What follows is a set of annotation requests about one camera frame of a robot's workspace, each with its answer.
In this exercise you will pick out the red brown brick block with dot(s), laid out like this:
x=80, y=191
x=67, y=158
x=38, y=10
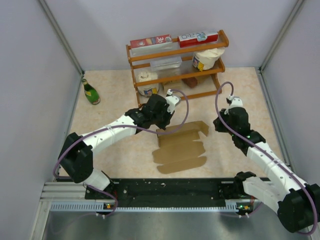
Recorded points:
x=191, y=82

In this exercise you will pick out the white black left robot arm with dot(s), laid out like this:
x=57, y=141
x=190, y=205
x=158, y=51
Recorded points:
x=78, y=151

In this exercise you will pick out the orange wooden shelf rack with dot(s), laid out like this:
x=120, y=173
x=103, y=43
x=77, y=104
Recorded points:
x=210, y=85

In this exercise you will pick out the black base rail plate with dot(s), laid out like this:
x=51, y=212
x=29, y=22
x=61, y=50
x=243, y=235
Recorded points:
x=163, y=193

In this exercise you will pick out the white bag upper shelf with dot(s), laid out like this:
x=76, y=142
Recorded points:
x=205, y=60

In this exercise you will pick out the red foil wrap box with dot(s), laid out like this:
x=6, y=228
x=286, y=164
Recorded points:
x=151, y=42

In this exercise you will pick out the aluminium frame rail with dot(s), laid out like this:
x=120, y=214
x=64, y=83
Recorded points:
x=69, y=197

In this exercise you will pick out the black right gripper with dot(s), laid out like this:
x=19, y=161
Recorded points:
x=218, y=125

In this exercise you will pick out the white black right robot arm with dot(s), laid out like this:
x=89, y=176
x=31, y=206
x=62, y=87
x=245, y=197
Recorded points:
x=275, y=175

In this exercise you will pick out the clear plastic container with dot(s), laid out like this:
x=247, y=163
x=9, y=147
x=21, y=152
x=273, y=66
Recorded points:
x=166, y=63

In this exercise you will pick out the green glass bottle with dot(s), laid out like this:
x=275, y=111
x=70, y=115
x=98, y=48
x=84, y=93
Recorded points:
x=90, y=92

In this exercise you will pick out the red white toothpaste box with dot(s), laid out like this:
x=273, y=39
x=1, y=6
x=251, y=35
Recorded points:
x=197, y=38

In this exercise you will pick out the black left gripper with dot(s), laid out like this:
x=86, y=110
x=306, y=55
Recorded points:
x=168, y=117

